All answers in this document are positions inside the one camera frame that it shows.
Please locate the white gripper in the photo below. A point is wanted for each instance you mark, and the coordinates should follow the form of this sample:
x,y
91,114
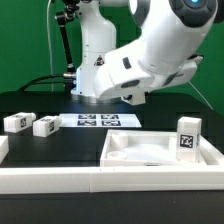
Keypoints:
x,y
123,76

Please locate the white square table top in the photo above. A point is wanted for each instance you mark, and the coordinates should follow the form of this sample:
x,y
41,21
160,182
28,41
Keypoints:
x,y
150,148

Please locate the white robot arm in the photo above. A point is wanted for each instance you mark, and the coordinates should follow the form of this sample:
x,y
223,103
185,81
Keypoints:
x,y
164,55

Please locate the white marker base plate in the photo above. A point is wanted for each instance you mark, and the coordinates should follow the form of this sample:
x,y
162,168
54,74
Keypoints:
x,y
99,120

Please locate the white front fence rail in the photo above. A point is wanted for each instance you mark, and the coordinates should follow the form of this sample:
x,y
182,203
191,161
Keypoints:
x,y
109,179

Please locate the white fence rail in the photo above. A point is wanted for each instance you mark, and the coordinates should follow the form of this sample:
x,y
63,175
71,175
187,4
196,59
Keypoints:
x,y
109,179
4,147

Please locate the white left fence rail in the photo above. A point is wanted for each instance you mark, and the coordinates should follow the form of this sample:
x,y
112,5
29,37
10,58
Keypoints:
x,y
4,147

